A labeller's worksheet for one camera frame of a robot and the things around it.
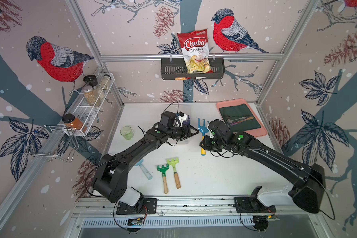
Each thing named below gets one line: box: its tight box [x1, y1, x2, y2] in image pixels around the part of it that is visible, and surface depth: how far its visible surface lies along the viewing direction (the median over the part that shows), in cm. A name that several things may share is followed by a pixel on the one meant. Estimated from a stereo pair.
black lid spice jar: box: [82, 74, 99, 89], surface depth 76 cm
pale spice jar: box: [99, 74, 112, 90], surface depth 87 cm
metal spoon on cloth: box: [226, 116, 247, 123], surface depth 109 cm
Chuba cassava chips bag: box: [177, 28, 214, 74], surface depth 85 cm
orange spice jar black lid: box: [61, 113, 87, 133], surface depth 62 cm
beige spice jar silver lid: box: [82, 85, 102, 108], surface depth 74 cm
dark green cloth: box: [219, 103, 262, 132], surface depth 113 cm
